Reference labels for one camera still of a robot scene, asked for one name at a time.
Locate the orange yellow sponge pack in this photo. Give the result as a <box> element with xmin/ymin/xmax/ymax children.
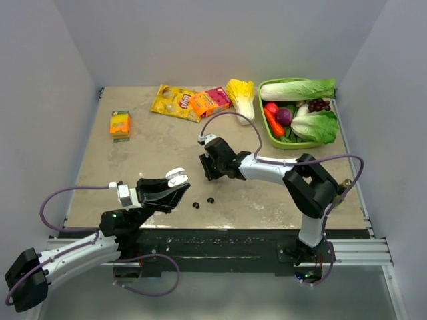
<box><xmin>109</xmin><ymin>111</ymin><xmax>131</xmax><ymax>143</ymax></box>

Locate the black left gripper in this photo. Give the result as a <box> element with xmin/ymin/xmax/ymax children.
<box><xmin>129</xmin><ymin>175</ymin><xmax>190</xmax><ymax>229</ymax></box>

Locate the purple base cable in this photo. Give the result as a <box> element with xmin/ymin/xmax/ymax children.
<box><xmin>112</xmin><ymin>252</ymin><xmax>181</xmax><ymax>296</ymax></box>
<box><xmin>298</xmin><ymin>239</ymin><xmax>338</xmax><ymax>287</ymax></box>

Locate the white earbud charging case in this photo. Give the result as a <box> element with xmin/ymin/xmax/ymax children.
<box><xmin>165</xmin><ymin>167</ymin><xmax>188</xmax><ymax>187</ymax></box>

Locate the purple red onion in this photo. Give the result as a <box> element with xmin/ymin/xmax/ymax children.
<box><xmin>276</xmin><ymin>107</ymin><xmax>293</xmax><ymax>127</ymax></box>

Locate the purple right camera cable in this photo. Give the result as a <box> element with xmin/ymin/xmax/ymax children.
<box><xmin>199</xmin><ymin>112</ymin><xmax>365</xmax><ymax>241</ymax></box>

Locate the long green white cabbage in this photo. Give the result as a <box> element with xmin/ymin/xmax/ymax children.
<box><xmin>258</xmin><ymin>78</ymin><xmax>336</xmax><ymax>101</ymax></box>

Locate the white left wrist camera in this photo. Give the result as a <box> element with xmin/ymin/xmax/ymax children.
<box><xmin>108</xmin><ymin>181</ymin><xmax>141</xmax><ymax>209</ymax></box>

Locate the purple grapes bunch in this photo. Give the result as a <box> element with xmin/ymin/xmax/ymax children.
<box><xmin>308</xmin><ymin>98</ymin><xmax>331</xmax><ymax>113</ymax></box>

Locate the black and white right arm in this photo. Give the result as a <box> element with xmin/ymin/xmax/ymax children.
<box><xmin>198</xmin><ymin>134</ymin><xmax>338</xmax><ymax>265</ymax></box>

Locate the green leafy bok choy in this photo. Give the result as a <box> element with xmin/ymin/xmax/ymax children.
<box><xmin>290</xmin><ymin>104</ymin><xmax>340</xmax><ymax>144</ymax></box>

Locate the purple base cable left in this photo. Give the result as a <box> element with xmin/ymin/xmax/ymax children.
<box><xmin>112</xmin><ymin>252</ymin><xmax>181</xmax><ymax>296</ymax></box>

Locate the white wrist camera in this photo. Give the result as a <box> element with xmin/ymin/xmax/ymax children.
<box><xmin>108</xmin><ymin>181</ymin><xmax>141</xmax><ymax>209</ymax></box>
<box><xmin>197</xmin><ymin>134</ymin><xmax>217</xmax><ymax>146</ymax></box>

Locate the red apple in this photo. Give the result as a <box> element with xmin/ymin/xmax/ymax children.
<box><xmin>264</xmin><ymin>101</ymin><xmax>279</xmax><ymax>117</ymax></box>

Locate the green plastic basket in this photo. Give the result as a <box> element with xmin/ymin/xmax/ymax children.
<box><xmin>258</xmin><ymin>95</ymin><xmax>335</xmax><ymax>150</ymax></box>

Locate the orange pink snack box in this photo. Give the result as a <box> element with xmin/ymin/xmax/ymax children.
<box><xmin>189</xmin><ymin>87</ymin><xmax>232</xmax><ymax>117</ymax></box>

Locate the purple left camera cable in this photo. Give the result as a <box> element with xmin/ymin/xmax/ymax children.
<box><xmin>4</xmin><ymin>185</ymin><xmax>113</xmax><ymax>306</ymax></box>

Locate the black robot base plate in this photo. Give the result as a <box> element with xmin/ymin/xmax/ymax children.
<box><xmin>117</xmin><ymin>229</ymin><xmax>335</xmax><ymax>277</ymax></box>

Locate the purple camera cable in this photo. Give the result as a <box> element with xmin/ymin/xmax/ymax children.
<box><xmin>4</xmin><ymin>185</ymin><xmax>113</xmax><ymax>306</ymax></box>
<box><xmin>199</xmin><ymin>112</ymin><xmax>365</xmax><ymax>241</ymax></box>

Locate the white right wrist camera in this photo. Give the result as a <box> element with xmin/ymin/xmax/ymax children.
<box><xmin>197</xmin><ymin>134</ymin><xmax>217</xmax><ymax>146</ymax></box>

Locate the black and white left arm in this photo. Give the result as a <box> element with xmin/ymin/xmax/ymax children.
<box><xmin>5</xmin><ymin>171</ymin><xmax>191</xmax><ymax>312</ymax></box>

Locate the orange red pepper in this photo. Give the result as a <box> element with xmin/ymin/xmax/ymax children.
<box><xmin>264</xmin><ymin>107</ymin><xmax>286</xmax><ymax>138</ymax></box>

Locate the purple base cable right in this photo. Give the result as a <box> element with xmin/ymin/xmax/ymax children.
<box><xmin>298</xmin><ymin>239</ymin><xmax>338</xmax><ymax>287</ymax></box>

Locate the yellow white napa cabbage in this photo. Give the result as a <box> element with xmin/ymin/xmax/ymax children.
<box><xmin>226</xmin><ymin>79</ymin><xmax>255</xmax><ymax>125</ymax></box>

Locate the yellow chips bag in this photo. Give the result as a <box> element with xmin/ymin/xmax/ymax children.
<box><xmin>151</xmin><ymin>84</ymin><xmax>201</xmax><ymax>123</ymax></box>

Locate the green glass bottle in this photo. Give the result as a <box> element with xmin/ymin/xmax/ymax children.
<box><xmin>334</xmin><ymin>179</ymin><xmax>353</xmax><ymax>206</ymax></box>

